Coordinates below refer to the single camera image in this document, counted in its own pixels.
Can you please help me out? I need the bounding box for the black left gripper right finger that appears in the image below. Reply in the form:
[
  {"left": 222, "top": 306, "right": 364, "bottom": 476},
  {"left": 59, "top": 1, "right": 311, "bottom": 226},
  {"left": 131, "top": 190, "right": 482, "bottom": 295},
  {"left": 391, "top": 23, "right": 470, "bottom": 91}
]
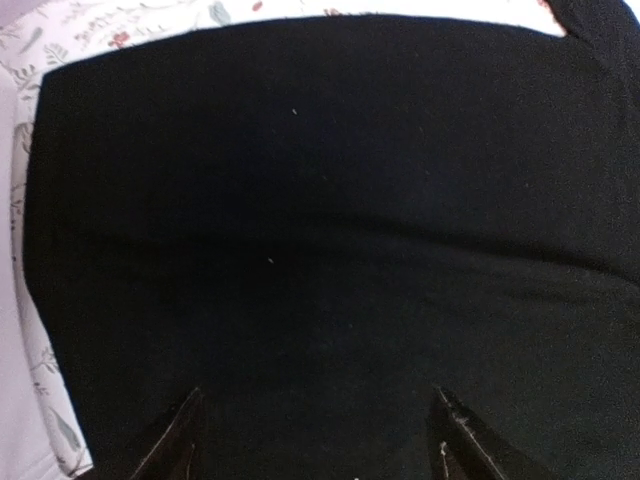
[{"left": 427, "top": 386, "right": 545, "bottom": 480}]

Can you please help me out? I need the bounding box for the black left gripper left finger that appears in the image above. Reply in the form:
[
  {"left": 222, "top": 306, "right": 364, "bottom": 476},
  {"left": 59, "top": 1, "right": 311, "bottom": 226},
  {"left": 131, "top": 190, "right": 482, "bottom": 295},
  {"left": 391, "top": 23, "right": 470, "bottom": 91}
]
[{"left": 124, "top": 388, "right": 206, "bottom": 480}]

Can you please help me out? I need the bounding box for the black garment with logo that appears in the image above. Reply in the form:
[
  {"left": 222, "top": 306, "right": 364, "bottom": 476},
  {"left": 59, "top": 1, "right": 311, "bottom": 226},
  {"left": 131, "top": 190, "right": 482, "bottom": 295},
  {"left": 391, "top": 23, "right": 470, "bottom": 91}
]
[{"left": 23, "top": 1, "right": 639, "bottom": 479}]

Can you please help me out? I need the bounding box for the floral patterned table cover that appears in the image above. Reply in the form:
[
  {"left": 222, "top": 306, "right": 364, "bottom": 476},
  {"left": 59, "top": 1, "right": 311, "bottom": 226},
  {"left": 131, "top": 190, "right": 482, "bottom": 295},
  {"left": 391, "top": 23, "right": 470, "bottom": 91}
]
[{"left": 1, "top": 1, "right": 566, "bottom": 479}]

